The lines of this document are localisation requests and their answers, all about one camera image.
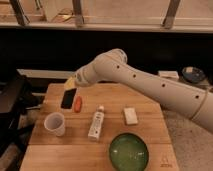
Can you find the black eraser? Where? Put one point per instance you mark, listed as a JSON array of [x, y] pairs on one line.
[[67, 100]]

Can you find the white tube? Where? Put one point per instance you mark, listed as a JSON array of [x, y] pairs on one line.
[[96, 125]]

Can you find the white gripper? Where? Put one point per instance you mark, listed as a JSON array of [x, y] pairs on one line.
[[85, 76]]

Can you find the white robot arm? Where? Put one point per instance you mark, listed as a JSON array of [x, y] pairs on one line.
[[193, 103]]

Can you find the black chair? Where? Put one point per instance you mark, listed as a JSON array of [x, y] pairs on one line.
[[14, 99]]

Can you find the wooden board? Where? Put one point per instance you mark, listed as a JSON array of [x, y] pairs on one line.
[[63, 140]]

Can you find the white ceramic cup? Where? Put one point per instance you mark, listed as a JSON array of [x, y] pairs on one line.
[[55, 123]]

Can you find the white rectangular block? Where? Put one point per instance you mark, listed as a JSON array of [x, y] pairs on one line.
[[130, 116]]

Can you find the dark blue plate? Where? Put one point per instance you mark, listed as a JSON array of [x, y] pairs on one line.
[[193, 74]]

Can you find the orange carrot toy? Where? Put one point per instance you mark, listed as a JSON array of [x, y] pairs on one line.
[[77, 104]]

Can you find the green bowl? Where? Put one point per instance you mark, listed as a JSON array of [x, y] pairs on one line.
[[128, 152]]

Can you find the white box on ledge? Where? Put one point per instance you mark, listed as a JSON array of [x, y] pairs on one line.
[[169, 74]]

